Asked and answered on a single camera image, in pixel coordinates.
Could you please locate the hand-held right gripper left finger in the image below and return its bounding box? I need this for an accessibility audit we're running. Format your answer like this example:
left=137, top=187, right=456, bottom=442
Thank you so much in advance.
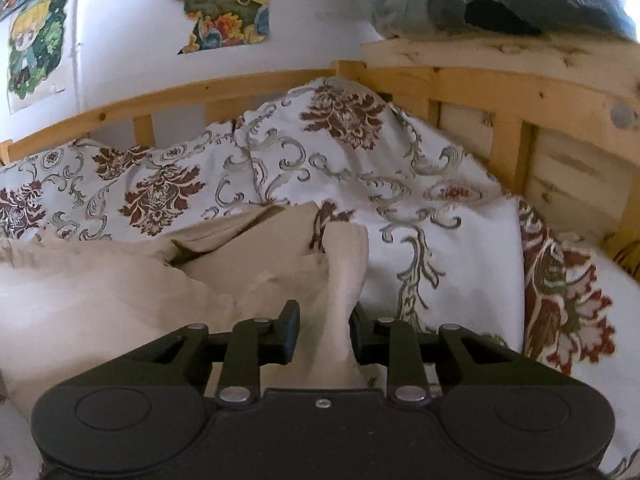
left=131, top=300, right=302, bottom=407

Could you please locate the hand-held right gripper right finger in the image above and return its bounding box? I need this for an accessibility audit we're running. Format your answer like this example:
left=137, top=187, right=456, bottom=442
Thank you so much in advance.
left=349, top=302, right=510, bottom=407

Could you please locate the beige zip jacket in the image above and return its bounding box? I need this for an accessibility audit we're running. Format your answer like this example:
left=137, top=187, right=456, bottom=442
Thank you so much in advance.
left=0, top=202, right=387, bottom=413

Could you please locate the floral bed sheet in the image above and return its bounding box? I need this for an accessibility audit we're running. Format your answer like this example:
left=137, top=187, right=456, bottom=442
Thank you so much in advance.
left=0, top=76, right=640, bottom=480

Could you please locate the pale wooden plank shelf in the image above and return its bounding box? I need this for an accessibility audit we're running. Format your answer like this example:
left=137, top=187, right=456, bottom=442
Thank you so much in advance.
left=360, top=34, right=640, bottom=107

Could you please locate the wooden bed frame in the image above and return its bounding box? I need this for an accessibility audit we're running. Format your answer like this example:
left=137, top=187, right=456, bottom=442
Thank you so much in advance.
left=0, top=60, right=640, bottom=283

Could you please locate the landscape wall poster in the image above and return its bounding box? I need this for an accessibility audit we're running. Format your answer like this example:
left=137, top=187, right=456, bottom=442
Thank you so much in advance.
left=168, top=0, right=274, bottom=54

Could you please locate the white wall pipe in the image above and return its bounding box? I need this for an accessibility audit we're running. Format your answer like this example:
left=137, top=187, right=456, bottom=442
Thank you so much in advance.
left=73, top=0, right=86, bottom=111

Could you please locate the blonde cartoon figure wall poster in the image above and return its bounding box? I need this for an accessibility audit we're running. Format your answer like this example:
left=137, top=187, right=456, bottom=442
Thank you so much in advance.
left=6, top=0, right=69, bottom=115

